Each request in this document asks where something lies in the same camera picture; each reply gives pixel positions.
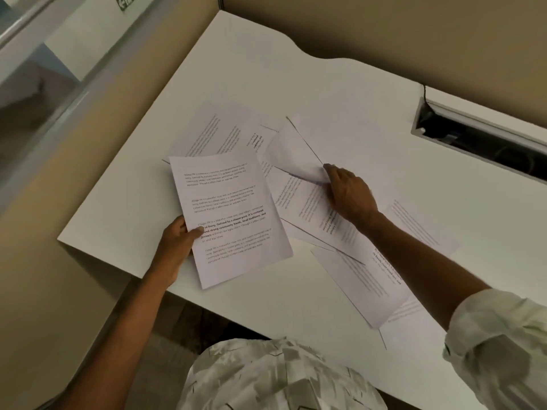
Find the person's left hand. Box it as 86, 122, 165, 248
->
147, 215, 206, 289

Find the printed paper sheet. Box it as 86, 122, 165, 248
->
169, 150, 294, 291

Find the glass partition with metal frame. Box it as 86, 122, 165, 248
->
0, 0, 180, 210

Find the curled paper sheet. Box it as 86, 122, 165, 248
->
262, 117, 332, 185

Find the person's left forearm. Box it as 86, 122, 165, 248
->
51, 271, 180, 410

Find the scattered pile of printed papers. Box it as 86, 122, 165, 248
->
162, 102, 463, 350

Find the grey desk cable tray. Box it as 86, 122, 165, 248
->
411, 84, 547, 185

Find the person's right hand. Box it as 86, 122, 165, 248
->
323, 163, 381, 230

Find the white patterned shirt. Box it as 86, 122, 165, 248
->
176, 288, 547, 410

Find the black cable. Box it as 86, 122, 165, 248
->
491, 144, 547, 177

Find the person's right forearm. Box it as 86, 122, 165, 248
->
358, 212, 493, 338

